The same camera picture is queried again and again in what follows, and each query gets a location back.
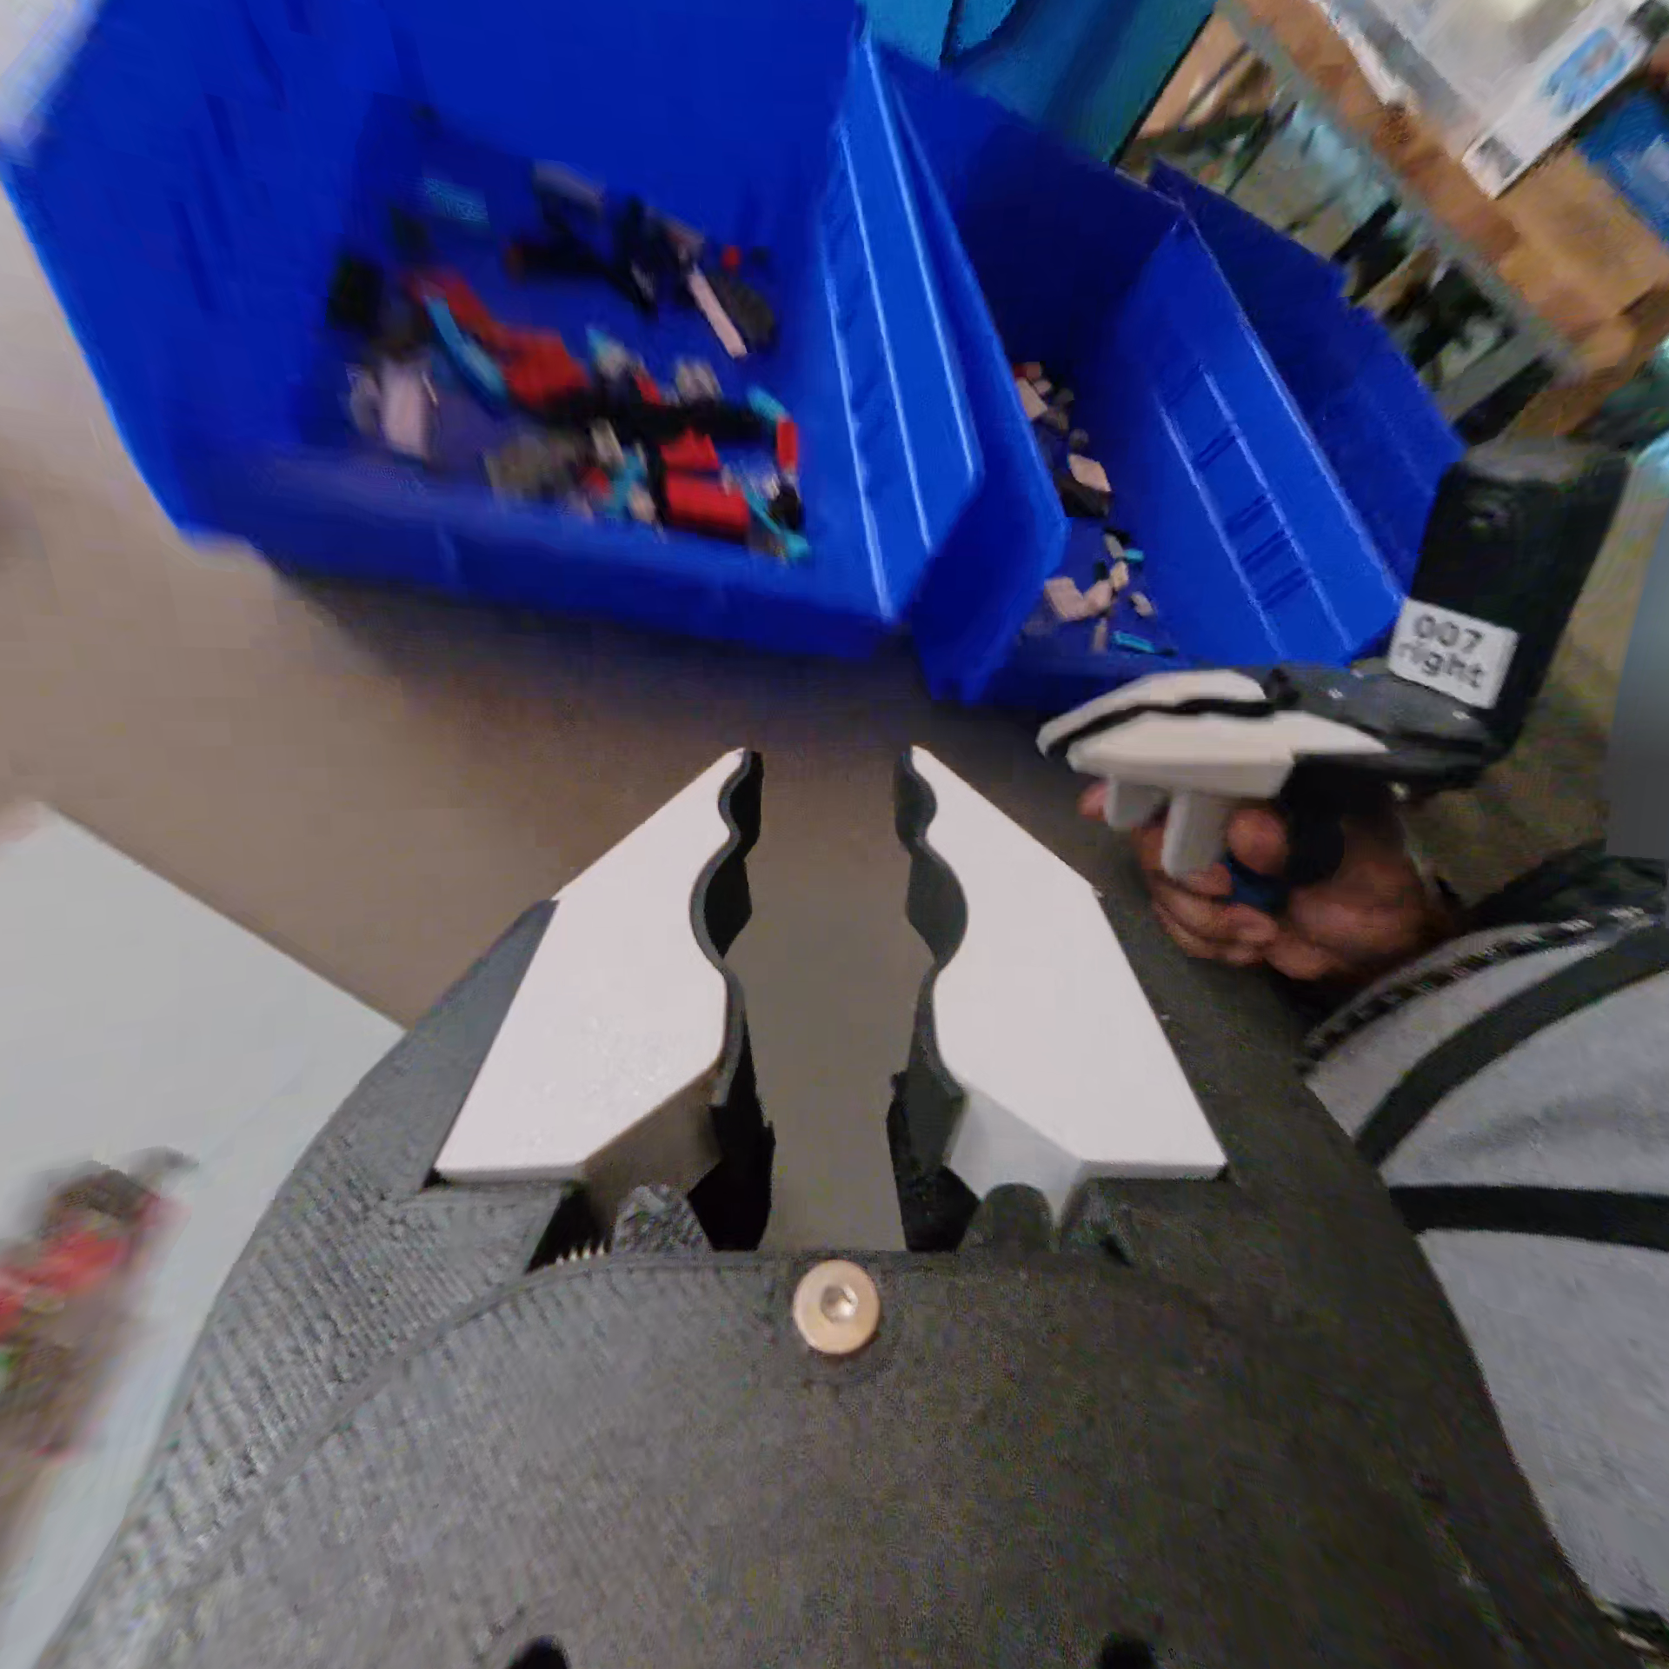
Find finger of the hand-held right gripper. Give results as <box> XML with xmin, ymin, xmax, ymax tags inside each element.
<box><xmin>1067</xmin><ymin>710</ymin><xmax>1301</xmax><ymax>879</ymax></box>
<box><xmin>1035</xmin><ymin>667</ymin><xmax>1277</xmax><ymax>760</ymax></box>

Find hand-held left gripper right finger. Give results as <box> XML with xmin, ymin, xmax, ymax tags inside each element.
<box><xmin>886</xmin><ymin>744</ymin><xmax>1230</xmax><ymax>1253</ymax></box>

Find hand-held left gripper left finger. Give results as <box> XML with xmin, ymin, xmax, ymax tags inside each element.
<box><xmin>433</xmin><ymin>746</ymin><xmax>777</xmax><ymax>1253</ymax></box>

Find pile of mixed toy bricks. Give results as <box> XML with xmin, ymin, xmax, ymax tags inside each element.
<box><xmin>326</xmin><ymin>162</ymin><xmax>817</xmax><ymax>563</ymax></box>

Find large blue plastic bin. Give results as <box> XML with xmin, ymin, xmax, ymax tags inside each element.
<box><xmin>0</xmin><ymin>0</ymin><xmax>993</xmax><ymax>661</ymax></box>

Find person's right forearm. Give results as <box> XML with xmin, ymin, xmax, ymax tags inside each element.
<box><xmin>1297</xmin><ymin>840</ymin><xmax>1669</xmax><ymax>1624</ymax></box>

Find beige desk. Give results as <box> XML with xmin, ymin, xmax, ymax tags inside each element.
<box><xmin>0</xmin><ymin>182</ymin><xmax>1625</xmax><ymax>1253</ymax></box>

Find person's right hand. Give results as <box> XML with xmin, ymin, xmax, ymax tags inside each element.
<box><xmin>1079</xmin><ymin>782</ymin><xmax>1448</xmax><ymax>981</ymax></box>

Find heap of small pale bricks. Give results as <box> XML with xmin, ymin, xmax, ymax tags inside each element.
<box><xmin>1015</xmin><ymin>361</ymin><xmax>1176</xmax><ymax>655</ymax></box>

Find metal storage shelf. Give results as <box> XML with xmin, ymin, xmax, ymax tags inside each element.
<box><xmin>1121</xmin><ymin>0</ymin><xmax>1669</xmax><ymax>444</ymax></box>

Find white printed carton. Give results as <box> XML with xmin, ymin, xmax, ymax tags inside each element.
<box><xmin>1460</xmin><ymin>0</ymin><xmax>1669</xmax><ymax>196</ymax></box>

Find white printed instruction sheet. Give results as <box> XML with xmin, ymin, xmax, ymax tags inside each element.
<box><xmin>0</xmin><ymin>798</ymin><xmax>409</xmax><ymax>1669</ymax></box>

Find teal board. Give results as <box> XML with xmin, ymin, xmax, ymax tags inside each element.
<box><xmin>860</xmin><ymin>0</ymin><xmax>1220</xmax><ymax>164</ymax></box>

